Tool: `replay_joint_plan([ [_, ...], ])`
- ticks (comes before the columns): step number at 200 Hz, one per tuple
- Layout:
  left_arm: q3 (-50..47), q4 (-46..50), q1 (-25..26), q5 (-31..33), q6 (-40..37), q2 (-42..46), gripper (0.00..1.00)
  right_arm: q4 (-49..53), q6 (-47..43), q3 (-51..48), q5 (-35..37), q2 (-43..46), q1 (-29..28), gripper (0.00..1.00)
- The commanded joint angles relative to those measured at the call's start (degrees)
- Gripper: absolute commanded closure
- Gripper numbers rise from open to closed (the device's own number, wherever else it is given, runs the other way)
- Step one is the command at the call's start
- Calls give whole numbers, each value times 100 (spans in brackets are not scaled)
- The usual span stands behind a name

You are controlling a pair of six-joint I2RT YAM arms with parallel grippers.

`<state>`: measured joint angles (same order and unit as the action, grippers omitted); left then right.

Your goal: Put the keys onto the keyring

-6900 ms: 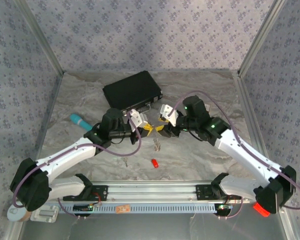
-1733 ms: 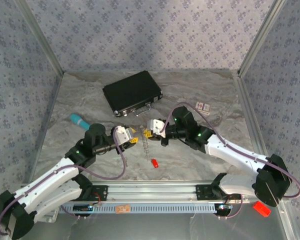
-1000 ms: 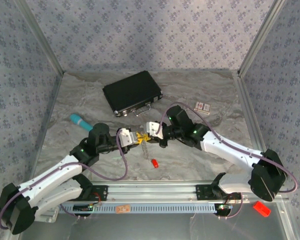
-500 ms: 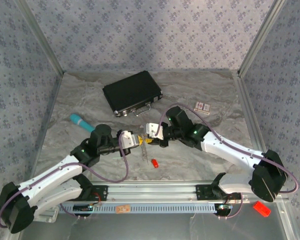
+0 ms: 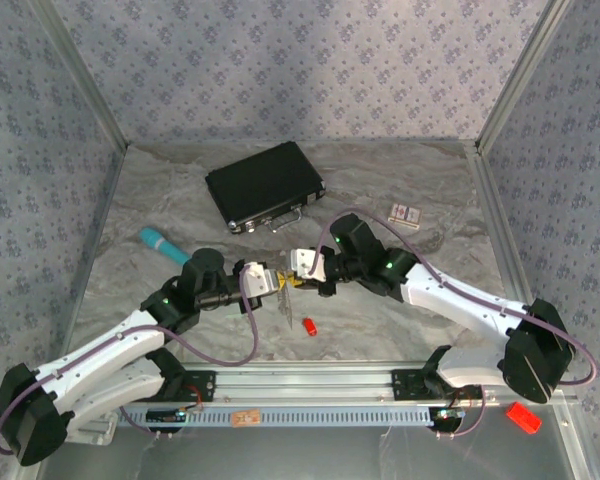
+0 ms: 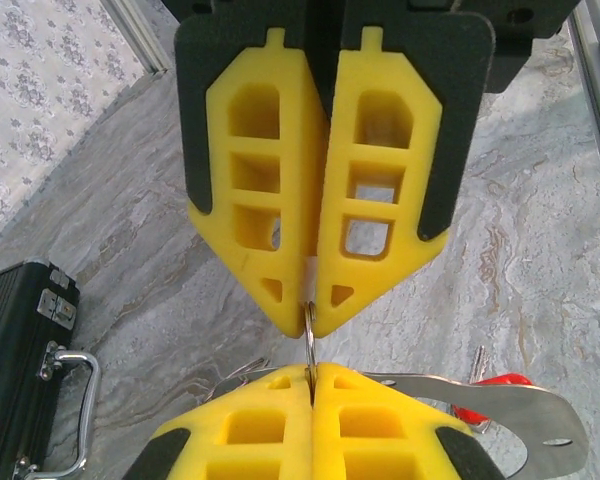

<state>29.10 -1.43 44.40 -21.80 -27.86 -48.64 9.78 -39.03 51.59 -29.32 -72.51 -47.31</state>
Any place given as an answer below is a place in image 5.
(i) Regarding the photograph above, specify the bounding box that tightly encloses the playing card box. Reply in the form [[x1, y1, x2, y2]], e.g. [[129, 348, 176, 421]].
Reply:
[[387, 202, 424, 231]]

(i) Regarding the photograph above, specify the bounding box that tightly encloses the teal cylindrical microphone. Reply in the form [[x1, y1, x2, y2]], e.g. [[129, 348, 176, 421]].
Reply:
[[138, 227, 194, 266]]

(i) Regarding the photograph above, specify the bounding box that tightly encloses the small circuit board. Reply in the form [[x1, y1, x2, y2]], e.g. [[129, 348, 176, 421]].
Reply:
[[146, 407, 205, 427], [429, 407, 467, 432]]

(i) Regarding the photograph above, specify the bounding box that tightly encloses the red plastic block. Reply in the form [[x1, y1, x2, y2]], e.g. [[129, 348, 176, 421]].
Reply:
[[504, 401, 544, 435]]

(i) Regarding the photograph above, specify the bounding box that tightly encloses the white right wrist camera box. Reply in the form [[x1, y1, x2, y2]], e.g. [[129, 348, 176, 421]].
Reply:
[[288, 247, 330, 282]]

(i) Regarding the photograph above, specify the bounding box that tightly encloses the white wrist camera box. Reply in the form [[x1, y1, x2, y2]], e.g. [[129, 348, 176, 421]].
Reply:
[[288, 247, 330, 282], [241, 261, 281, 302]]

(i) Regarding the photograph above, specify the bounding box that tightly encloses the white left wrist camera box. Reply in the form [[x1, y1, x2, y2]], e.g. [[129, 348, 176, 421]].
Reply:
[[241, 261, 281, 302]]

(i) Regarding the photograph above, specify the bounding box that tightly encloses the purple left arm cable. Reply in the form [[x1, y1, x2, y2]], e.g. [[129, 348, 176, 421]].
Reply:
[[0, 259, 261, 457]]

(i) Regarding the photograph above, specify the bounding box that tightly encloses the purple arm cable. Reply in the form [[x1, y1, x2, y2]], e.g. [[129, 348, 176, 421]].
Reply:
[[315, 207, 598, 441], [0, 259, 261, 457]]

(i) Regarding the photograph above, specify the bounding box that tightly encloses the black briefcase with metal handle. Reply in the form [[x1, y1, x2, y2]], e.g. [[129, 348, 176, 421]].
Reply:
[[203, 142, 327, 236]]

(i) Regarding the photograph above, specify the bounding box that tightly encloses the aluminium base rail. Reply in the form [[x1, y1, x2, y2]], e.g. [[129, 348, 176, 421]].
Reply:
[[179, 362, 579, 406]]

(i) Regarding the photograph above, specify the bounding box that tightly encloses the aluminium table side rail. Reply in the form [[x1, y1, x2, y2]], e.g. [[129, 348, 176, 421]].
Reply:
[[465, 142, 599, 480], [54, 142, 131, 366]]

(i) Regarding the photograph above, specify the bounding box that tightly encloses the grey slotted cable duct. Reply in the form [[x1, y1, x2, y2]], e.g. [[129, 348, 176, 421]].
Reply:
[[114, 405, 439, 429]]

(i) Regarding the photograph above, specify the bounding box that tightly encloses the white plastic bracket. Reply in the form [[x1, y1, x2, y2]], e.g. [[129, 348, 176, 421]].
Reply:
[[68, 413, 117, 446]]

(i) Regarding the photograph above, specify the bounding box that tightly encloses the aluminium frame post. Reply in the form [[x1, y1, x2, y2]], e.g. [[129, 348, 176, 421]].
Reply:
[[29, 0, 131, 151], [474, 0, 574, 154]]

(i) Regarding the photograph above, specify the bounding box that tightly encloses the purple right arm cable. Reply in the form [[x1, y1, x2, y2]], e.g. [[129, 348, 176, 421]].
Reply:
[[315, 207, 598, 441]]

